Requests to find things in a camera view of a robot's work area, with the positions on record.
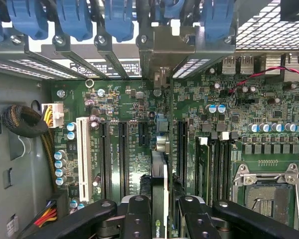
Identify CPU socket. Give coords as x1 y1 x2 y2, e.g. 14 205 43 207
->
233 163 299 232

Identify green motherboard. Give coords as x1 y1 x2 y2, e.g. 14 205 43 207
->
51 59 299 239

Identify sleeved CPU power cable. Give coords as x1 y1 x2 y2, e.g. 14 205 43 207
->
2 103 65 192

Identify coloured main power wires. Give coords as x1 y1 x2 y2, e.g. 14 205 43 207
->
22 198 58 235

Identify long black expansion slot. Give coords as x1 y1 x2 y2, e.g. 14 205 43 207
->
176 120 189 195
99 120 111 200

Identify dark grey PC case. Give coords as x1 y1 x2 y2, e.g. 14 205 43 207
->
0 0 299 239

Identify white expansion slot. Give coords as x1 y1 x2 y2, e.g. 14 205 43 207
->
76 117 93 202

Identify short black expansion slot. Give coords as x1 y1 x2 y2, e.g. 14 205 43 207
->
138 121 149 147

